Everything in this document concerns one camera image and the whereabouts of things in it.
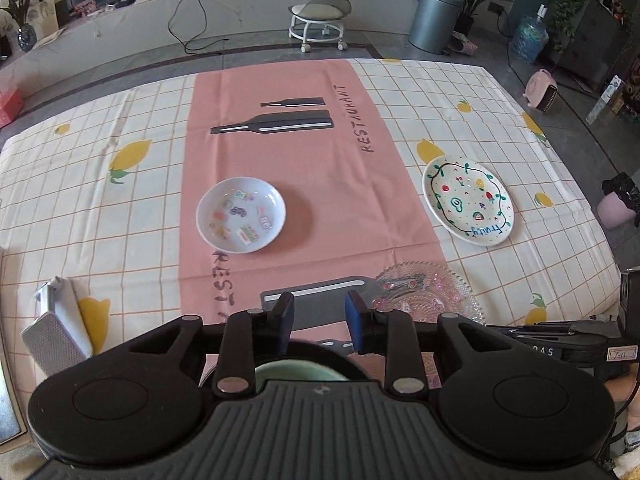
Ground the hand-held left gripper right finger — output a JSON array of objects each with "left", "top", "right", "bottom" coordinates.
[{"left": 345, "top": 290, "right": 507, "bottom": 395}]

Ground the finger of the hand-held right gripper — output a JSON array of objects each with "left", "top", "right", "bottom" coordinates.
[{"left": 486, "top": 323, "right": 583, "bottom": 338}]

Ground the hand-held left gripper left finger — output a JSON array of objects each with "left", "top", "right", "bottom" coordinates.
[{"left": 125, "top": 291, "right": 296, "bottom": 395}]

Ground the green bowl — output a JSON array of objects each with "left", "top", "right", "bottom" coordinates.
[{"left": 254, "top": 362, "right": 351, "bottom": 387}]

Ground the clear glass plate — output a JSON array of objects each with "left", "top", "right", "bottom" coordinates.
[{"left": 372, "top": 261, "right": 486, "bottom": 326}]

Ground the lavender sticker plate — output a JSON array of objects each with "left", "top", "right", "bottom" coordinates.
[{"left": 196, "top": 176, "right": 288, "bottom": 254}]

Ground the white painted plate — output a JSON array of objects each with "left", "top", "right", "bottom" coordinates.
[{"left": 421, "top": 155, "right": 516, "bottom": 247}]

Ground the person's right forearm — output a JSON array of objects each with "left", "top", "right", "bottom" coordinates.
[{"left": 604, "top": 374, "right": 640, "bottom": 453}]

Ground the pink placemat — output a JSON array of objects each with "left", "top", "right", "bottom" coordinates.
[{"left": 177, "top": 58, "right": 451, "bottom": 351}]

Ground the pink bin with black bag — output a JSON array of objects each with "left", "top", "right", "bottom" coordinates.
[{"left": 597, "top": 172, "right": 639, "bottom": 231}]

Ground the white tissue box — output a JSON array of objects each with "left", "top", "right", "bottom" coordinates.
[{"left": 20, "top": 275, "right": 96, "bottom": 377}]

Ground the pink heater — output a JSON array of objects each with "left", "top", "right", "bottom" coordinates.
[{"left": 522, "top": 68, "right": 558, "bottom": 112}]

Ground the blue water bottle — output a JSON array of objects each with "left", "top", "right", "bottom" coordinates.
[{"left": 512, "top": 5, "right": 549, "bottom": 63}]

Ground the white rolling stool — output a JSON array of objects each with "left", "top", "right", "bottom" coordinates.
[{"left": 288, "top": 0, "right": 352, "bottom": 53}]

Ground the grey trash can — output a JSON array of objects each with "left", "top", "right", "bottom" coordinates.
[{"left": 409, "top": 0, "right": 463, "bottom": 54}]

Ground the white marble tv cabinet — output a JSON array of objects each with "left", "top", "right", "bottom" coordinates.
[{"left": 0, "top": 0, "right": 426, "bottom": 68}]

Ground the pink storage box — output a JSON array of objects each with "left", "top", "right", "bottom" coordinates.
[{"left": 0, "top": 87, "right": 25, "bottom": 128}]

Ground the sketch picture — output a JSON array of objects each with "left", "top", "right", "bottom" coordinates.
[{"left": 30, "top": 0, "right": 59, "bottom": 41}]

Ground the black cable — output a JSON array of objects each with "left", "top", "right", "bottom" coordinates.
[{"left": 167, "top": 0, "right": 231, "bottom": 55}]

